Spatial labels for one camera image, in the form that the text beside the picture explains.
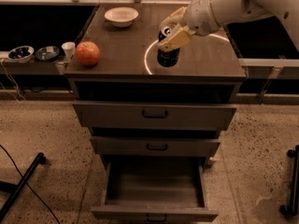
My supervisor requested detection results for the grey bottom drawer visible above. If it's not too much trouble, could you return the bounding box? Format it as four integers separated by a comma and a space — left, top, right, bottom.
91, 156, 219, 224

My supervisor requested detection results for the grey side shelf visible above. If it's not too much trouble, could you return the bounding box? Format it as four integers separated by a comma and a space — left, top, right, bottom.
0, 56, 68, 76
236, 58, 299, 105

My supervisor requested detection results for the grey side shelf right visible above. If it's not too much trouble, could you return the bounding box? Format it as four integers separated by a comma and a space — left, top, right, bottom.
236, 58, 299, 105

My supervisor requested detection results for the white cable on shelf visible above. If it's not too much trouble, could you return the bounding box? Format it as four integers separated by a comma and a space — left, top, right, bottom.
0, 58, 26, 102

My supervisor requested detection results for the grey blue bowl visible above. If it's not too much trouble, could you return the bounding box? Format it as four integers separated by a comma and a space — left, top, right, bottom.
36, 46, 60, 62

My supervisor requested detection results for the grey side shelf left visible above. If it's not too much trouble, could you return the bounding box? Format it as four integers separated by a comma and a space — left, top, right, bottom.
0, 56, 68, 76

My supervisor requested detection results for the grey top drawer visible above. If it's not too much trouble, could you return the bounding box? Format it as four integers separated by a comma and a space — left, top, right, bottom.
73, 101, 236, 131

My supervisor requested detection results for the red apple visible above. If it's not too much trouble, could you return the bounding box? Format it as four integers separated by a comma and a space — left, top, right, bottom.
76, 41, 100, 66

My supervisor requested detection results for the black stand leg left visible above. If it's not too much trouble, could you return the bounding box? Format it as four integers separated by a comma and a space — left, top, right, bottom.
0, 152, 46, 222

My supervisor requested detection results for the blue patterned bowl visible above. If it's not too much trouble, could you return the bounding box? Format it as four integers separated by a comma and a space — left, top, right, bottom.
8, 46, 35, 63

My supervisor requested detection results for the dark pepsi can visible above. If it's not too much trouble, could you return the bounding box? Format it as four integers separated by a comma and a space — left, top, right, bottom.
157, 27, 180, 67

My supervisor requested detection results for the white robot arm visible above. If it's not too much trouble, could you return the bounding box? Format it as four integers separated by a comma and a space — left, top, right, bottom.
158, 0, 299, 52

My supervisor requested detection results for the grey drawer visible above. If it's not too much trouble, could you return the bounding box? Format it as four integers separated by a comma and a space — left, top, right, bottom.
91, 136, 220, 158
91, 156, 219, 224
73, 101, 236, 131

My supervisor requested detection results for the white paper cup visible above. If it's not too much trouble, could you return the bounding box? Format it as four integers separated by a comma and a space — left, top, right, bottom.
62, 42, 76, 60

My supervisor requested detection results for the white bowl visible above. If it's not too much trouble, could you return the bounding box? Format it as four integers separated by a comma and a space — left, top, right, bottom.
105, 7, 138, 28

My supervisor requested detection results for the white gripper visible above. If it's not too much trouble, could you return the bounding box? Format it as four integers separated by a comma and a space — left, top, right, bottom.
157, 0, 221, 52

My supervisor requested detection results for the black floor cable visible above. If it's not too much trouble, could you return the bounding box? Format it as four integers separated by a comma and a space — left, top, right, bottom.
0, 144, 62, 224

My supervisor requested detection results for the grey middle drawer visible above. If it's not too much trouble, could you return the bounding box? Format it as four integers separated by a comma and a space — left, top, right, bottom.
91, 136, 220, 158

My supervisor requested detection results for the grey drawer cabinet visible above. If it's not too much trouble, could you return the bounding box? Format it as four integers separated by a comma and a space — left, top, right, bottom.
64, 3, 248, 170

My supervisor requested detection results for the black stand leg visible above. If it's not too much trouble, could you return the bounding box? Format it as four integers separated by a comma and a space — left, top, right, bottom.
0, 152, 46, 222
279, 145, 299, 217

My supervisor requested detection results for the black stand leg right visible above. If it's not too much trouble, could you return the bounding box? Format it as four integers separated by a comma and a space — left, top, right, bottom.
279, 145, 299, 217

